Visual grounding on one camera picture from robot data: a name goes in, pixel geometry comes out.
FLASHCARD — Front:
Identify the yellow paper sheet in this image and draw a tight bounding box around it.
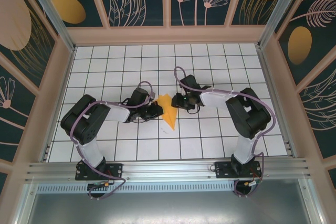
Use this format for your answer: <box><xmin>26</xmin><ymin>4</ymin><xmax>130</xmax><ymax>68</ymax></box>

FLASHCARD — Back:
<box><xmin>156</xmin><ymin>94</ymin><xmax>179</xmax><ymax>131</ymax></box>

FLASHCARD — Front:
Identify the grey metal sheet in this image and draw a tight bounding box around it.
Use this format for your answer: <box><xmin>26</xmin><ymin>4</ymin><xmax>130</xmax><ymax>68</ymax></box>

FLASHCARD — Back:
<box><xmin>15</xmin><ymin>191</ymin><xmax>323</xmax><ymax>224</ymax></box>

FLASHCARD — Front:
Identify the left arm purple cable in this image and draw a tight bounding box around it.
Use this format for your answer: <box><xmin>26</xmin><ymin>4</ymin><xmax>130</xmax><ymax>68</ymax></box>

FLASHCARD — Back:
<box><xmin>68</xmin><ymin>81</ymin><xmax>155</xmax><ymax>200</ymax></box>

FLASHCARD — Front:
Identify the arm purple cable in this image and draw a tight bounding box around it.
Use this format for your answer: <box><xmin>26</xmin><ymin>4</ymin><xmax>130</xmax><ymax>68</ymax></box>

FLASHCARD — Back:
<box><xmin>174</xmin><ymin>66</ymin><xmax>277</xmax><ymax>198</ymax></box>
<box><xmin>68</xmin><ymin>81</ymin><xmax>155</xmax><ymax>200</ymax></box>

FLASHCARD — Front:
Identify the aluminium mounting rail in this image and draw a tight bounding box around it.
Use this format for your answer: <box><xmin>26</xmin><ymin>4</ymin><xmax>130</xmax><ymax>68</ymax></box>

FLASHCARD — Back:
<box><xmin>25</xmin><ymin>157</ymin><xmax>313</xmax><ymax>183</ymax></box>

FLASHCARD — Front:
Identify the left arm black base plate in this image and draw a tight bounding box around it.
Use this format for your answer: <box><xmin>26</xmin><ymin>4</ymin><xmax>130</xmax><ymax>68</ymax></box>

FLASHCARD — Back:
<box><xmin>75</xmin><ymin>163</ymin><xmax>124</xmax><ymax>182</ymax></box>

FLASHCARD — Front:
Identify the slotted grey cable duct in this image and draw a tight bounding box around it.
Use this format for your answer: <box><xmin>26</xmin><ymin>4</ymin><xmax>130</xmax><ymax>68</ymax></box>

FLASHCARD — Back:
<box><xmin>36</xmin><ymin>184</ymin><xmax>237</xmax><ymax>193</ymax></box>

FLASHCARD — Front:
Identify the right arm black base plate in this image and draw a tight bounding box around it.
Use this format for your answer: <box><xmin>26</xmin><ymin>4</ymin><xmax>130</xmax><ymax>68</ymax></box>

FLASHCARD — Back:
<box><xmin>214</xmin><ymin>161</ymin><xmax>263</xmax><ymax>180</ymax></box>

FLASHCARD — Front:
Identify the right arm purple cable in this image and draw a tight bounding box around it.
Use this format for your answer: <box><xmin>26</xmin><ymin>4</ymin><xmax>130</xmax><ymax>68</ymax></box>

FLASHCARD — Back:
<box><xmin>174</xmin><ymin>66</ymin><xmax>277</xmax><ymax>198</ymax></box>

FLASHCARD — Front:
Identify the aluminium corner post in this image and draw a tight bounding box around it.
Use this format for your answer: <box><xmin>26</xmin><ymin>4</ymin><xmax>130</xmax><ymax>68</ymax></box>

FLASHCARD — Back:
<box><xmin>257</xmin><ymin>0</ymin><xmax>314</xmax><ymax>49</ymax></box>
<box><xmin>20</xmin><ymin>0</ymin><xmax>77</xmax><ymax>53</ymax></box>

